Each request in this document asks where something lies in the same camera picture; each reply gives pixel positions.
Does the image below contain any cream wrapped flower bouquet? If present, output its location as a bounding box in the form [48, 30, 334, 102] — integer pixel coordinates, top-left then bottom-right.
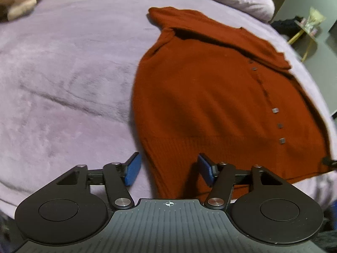
[304, 7, 326, 32]

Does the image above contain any purple bed sheet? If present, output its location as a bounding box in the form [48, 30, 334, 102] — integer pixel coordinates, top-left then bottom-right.
[1, 0, 336, 217]

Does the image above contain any black clothes pile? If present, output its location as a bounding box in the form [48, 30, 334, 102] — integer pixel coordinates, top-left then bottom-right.
[271, 16, 303, 38]

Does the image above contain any rust red knit cardigan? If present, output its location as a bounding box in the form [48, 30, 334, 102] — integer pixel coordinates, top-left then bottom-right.
[132, 7, 332, 199]

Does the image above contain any white yellow-legged side table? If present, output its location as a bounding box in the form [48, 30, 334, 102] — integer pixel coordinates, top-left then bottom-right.
[287, 20, 319, 62]

